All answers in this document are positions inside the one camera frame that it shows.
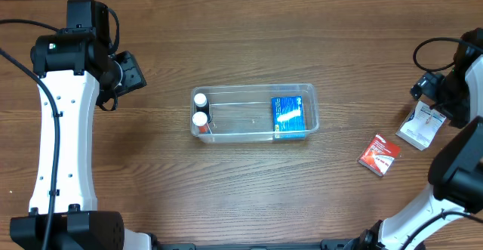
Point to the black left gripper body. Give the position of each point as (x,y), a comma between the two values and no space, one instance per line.
(130,73)

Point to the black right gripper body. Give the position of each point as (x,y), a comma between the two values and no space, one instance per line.
(426,84)

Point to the black bottle white cap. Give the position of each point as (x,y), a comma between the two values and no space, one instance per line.
(202,104)

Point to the orange bottle white cap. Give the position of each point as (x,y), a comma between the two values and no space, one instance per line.
(200,121)

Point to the red white small box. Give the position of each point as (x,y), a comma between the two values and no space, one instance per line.
(379,155)

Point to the clear plastic container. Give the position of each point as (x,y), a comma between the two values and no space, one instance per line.
(243,113)

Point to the blue small box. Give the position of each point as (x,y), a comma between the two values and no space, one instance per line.
(288,117)

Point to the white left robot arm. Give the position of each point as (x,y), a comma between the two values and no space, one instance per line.
(77,69)

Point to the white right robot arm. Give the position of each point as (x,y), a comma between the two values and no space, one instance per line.
(454,188)

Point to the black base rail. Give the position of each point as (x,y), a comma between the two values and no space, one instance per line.
(325,244)

